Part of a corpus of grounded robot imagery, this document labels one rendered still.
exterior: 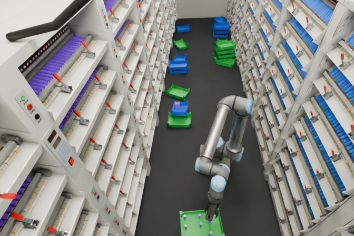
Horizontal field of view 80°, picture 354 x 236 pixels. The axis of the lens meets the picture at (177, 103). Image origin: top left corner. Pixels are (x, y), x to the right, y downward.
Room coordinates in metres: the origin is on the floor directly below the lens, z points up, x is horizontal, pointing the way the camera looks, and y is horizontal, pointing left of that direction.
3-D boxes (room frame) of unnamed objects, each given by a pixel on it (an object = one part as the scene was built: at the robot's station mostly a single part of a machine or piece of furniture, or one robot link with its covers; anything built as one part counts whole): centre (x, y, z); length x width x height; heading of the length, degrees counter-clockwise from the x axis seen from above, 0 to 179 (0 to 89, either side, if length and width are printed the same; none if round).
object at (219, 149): (1.23, -0.36, 0.29); 0.17 x 0.15 x 0.18; 62
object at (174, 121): (1.87, -0.02, 0.04); 0.30 x 0.20 x 0.08; 83
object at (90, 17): (1.18, 0.45, 0.91); 0.20 x 0.09 x 1.81; 83
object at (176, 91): (2.44, -0.03, 0.04); 0.30 x 0.20 x 0.08; 58
